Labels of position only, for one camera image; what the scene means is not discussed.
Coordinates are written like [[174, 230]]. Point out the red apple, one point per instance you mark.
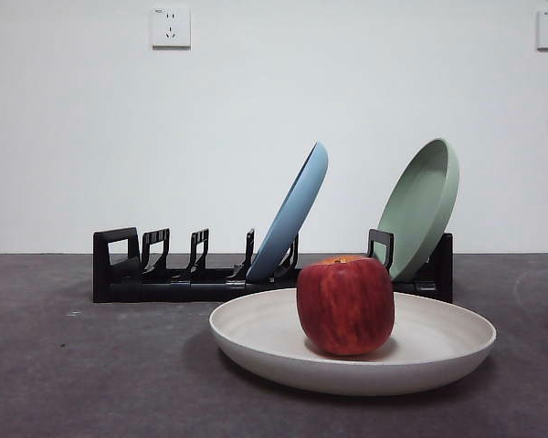
[[347, 310]]

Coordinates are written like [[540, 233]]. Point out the cream pale yellow plate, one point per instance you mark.
[[256, 337]]

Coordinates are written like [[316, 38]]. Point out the blue plate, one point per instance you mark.
[[292, 214]]

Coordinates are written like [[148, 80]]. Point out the black plate rack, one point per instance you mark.
[[164, 289]]

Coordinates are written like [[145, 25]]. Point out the green plate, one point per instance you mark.
[[415, 214]]

